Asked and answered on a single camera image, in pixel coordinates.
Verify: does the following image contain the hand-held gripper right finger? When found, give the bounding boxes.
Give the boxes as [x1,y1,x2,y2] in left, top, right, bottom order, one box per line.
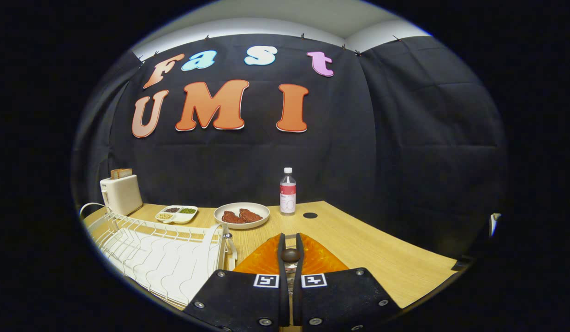
[292,233,402,332]

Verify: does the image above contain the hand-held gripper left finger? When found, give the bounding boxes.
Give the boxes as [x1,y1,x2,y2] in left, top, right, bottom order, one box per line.
[183,233,291,332]

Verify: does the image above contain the white wire dish rack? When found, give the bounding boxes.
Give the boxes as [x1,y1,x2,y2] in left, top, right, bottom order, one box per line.
[79,202,238,310]

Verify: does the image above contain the white round plate with meat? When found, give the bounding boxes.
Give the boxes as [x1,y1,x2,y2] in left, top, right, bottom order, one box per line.
[214,202,271,230]

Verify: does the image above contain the white divided dish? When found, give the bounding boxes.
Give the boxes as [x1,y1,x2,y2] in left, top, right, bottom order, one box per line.
[155,205,198,225]

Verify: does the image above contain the clear bottle with red label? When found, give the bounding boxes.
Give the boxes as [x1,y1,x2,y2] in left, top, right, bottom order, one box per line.
[279,167,297,216]

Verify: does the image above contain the black backdrop cloth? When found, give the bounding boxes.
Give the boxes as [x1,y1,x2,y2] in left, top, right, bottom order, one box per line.
[72,33,509,259]

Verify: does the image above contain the white toaster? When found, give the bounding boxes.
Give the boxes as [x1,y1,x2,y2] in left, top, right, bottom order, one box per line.
[100,174,143,216]

